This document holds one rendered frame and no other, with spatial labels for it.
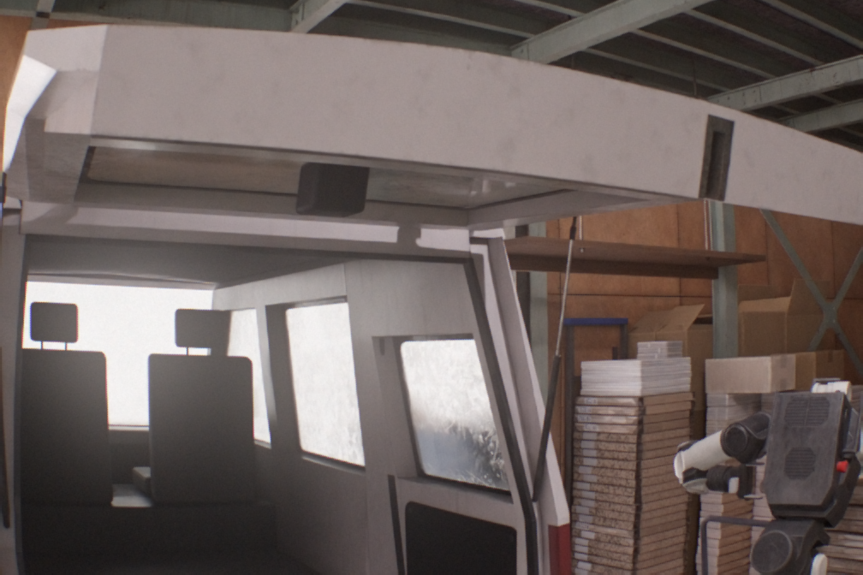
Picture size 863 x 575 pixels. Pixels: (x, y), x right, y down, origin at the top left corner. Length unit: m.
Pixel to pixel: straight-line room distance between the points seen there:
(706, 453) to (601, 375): 1.99
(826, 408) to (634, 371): 2.14
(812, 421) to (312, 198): 1.32
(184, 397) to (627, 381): 2.02
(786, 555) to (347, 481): 1.64
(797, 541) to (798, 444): 0.25
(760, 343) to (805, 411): 2.87
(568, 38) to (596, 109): 2.90
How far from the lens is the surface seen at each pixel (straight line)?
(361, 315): 2.84
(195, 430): 3.66
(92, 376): 3.54
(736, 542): 4.63
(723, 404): 4.42
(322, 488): 3.30
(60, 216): 1.94
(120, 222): 1.96
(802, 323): 5.43
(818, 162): 1.05
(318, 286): 3.13
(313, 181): 1.49
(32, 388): 3.52
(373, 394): 2.82
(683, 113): 0.86
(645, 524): 4.30
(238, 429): 3.71
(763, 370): 4.24
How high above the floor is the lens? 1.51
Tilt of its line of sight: 6 degrees up
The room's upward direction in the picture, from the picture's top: 1 degrees counter-clockwise
